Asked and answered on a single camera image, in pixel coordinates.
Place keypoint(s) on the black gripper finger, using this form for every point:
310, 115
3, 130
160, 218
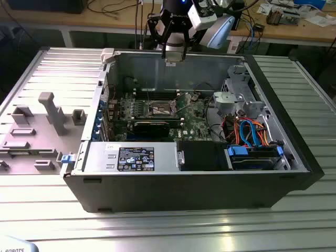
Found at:
189, 39
157, 30

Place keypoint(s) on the silver CPU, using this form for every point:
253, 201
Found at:
173, 56

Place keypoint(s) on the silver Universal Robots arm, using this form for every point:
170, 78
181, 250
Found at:
220, 31

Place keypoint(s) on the CPU socket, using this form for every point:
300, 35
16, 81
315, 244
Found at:
160, 110

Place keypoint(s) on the wooden desk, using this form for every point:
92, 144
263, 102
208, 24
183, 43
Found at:
105, 15

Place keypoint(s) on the grey case latch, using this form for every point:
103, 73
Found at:
107, 55

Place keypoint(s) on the silver drive cage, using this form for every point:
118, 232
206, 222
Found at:
228, 101

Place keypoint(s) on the green motherboard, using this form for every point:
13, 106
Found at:
194, 123

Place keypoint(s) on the copper heat sink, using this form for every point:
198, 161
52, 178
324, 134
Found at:
274, 16

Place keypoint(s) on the metal drive unit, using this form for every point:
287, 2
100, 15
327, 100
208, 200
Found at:
291, 18

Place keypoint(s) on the black drive bay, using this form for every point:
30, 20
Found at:
200, 156

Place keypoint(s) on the white papers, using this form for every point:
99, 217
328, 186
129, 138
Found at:
319, 21

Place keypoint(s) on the hard disk in blue carrier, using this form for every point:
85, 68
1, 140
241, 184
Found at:
252, 161

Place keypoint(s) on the silver power supply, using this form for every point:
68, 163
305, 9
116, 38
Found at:
99, 157

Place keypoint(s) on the black open PC case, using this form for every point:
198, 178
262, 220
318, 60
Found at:
183, 189

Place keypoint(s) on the blue plastic clip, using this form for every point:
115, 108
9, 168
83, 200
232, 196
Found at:
67, 159

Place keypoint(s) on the grey parts rack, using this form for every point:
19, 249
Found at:
39, 147

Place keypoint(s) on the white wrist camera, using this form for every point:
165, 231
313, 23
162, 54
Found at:
202, 18

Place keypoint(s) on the blue card retention bracket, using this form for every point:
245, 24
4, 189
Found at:
97, 123

